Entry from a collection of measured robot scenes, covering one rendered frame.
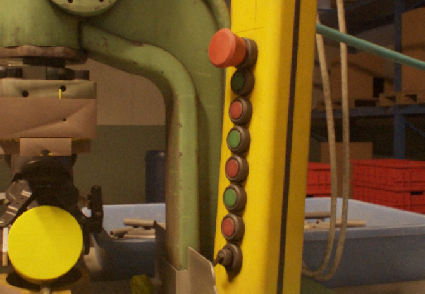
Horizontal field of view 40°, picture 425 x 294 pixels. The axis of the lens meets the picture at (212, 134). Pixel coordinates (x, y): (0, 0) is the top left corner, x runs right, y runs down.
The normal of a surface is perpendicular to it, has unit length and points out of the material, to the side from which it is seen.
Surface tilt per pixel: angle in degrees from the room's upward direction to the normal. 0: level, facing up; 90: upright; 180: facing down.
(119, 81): 90
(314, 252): 100
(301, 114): 90
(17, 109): 90
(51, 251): 74
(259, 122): 85
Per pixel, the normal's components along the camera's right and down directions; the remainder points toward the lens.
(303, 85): 0.65, 0.00
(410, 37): -0.96, 0.00
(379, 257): 0.29, 0.18
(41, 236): 0.28, -0.27
